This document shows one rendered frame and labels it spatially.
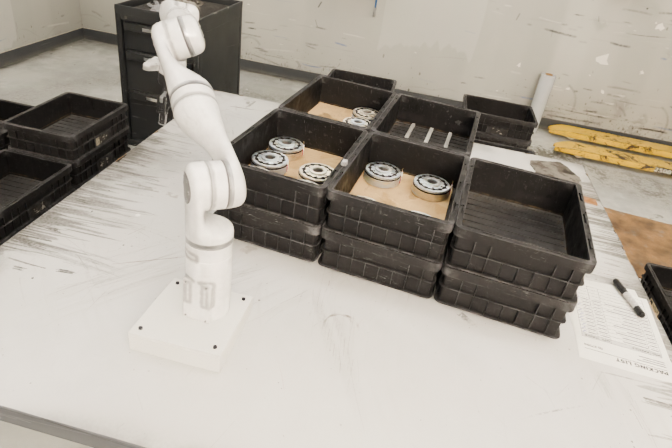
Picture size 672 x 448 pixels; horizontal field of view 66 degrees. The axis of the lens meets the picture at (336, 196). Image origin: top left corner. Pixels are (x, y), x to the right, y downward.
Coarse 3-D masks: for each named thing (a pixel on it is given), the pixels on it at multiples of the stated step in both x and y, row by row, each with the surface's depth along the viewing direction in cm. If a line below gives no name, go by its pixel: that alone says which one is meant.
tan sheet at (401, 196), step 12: (360, 180) 145; (408, 180) 149; (360, 192) 139; (372, 192) 140; (384, 192) 141; (396, 192) 142; (408, 192) 143; (396, 204) 136; (408, 204) 137; (420, 204) 138; (432, 204) 139; (444, 204) 140; (432, 216) 133; (444, 216) 134
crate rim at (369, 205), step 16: (416, 144) 147; (352, 160) 133; (464, 160) 142; (336, 176) 124; (464, 176) 133; (336, 192) 118; (368, 208) 116; (384, 208) 115; (400, 208) 115; (416, 224) 114; (432, 224) 113; (448, 224) 112
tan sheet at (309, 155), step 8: (304, 152) 156; (312, 152) 156; (320, 152) 157; (296, 160) 151; (304, 160) 151; (312, 160) 152; (320, 160) 153; (328, 160) 153; (336, 160) 154; (288, 168) 146; (296, 168) 146; (296, 176) 142
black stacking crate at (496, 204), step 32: (480, 192) 148; (512, 192) 145; (544, 192) 142; (480, 224) 134; (512, 224) 136; (544, 224) 138; (576, 224) 126; (448, 256) 120; (480, 256) 114; (512, 256) 112; (576, 256) 118; (544, 288) 113; (576, 288) 111
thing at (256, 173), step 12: (276, 108) 157; (264, 120) 148; (324, 120) 153; (348, 156) 134; (252, 168) 122; (336, 168) 128; (264, 180) 122; (276, 180) 121; (288, 180) 120; (300, 180) 120; (312, 192) 119; (324, 192) 119
